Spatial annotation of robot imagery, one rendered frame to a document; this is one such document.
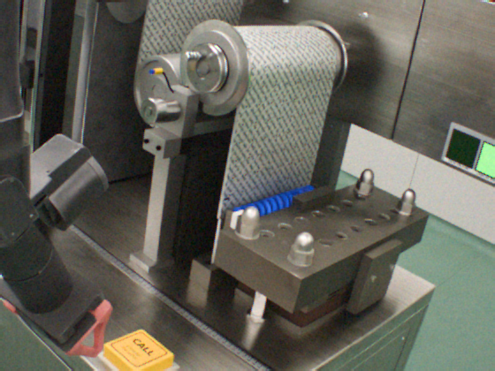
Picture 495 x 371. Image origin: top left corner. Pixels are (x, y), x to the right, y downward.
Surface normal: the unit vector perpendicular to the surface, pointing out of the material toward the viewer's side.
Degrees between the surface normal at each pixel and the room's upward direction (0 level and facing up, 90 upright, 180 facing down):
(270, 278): 90
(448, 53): 90
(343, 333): 0
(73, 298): 30
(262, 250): 0
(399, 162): 90
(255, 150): 90
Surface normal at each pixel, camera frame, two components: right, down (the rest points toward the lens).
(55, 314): -0.12, -0.68
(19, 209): 0.80, 0.36
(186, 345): 0.18, -0.91
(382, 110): -0.66, 0.18
